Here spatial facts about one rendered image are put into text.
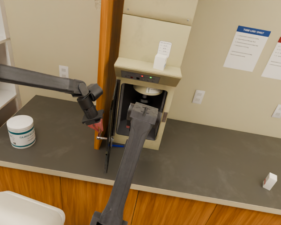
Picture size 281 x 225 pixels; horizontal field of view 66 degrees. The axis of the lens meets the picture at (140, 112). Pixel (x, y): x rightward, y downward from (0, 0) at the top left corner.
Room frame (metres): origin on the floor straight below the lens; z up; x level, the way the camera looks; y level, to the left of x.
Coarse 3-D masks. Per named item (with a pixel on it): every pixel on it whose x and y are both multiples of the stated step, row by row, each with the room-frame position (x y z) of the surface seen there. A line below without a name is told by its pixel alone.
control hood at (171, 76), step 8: (120, 64) 0.95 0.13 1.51; (128, 64) 0.97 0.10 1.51; (136, 64) 0.99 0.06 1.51; (144, 64) 1.01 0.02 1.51; (152, 64) 1.03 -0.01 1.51; (120, 72) 0.98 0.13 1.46; (136, 72) 0.96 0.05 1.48; (144, 72) 0.95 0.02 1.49; (152, 72) 0.94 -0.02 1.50; (160, 72) 0.94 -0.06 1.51; (168, 72) 0.96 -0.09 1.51; (176, 72) 0.98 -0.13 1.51; (160, 80) 0.99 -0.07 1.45; (168, 80) 0.98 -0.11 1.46; (176, 80) 0.97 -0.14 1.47
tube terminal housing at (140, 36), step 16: (128, 16) 1.05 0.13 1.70; (128, 32) 1.05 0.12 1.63; (144, 32) 1.05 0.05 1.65; (160, 32) 1.06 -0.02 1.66; (176, 32) 1.06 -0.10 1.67; (128, 48) 1.05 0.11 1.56; (144, 48) 1.05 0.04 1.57; (176, 48) 1.06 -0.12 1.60; (176, 64) 1.06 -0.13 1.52; (128, 80) 1.05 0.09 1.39; (160, 128) 1.06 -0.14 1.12; (144, 144) 1.06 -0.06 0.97
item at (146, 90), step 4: (136, 88) 1.10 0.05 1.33; (140, 88) 1.09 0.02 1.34; (144, 88) 1.08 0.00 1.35; (148, 88) 1.08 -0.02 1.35; (152, 88) 1.09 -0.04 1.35; (140, 92) 1.08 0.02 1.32; (144, 92) 1.07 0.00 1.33; (148, 92) 1.07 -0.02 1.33; (152, 92) 1.08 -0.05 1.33; (156, 92) 1.09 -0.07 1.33; (160, 92) 1.11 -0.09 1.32
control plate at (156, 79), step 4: (124, 72) 0.97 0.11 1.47; (128, 72) 0.97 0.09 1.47; (132, 72) 0.96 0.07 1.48; (124, 76) 1.01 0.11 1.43; (128, 76) 1.00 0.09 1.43; (132, 76) 1.00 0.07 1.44; (136, 76) 0.99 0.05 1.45; (140, 76) 0.98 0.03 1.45; (144, 76) 0.98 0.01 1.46; (148, 76) 0.97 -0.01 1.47; (152, 76) 0.97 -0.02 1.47; (144, 80) 1.02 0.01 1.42; (156, 80) 1.00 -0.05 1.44
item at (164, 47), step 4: (160, 40) 1.06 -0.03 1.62; (160, 44) 1.06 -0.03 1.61; (164, 44) 1.06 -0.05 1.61; (168, 44) 1.06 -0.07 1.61; (160, 48) 1.06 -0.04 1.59; (164, 48) 1.06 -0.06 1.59; (168, 48) 1.06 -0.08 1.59; (160, 52) 1.06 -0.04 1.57; (164, 52) 1.06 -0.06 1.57; (168, 52) 1.06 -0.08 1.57; (168, 56) 1.06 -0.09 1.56
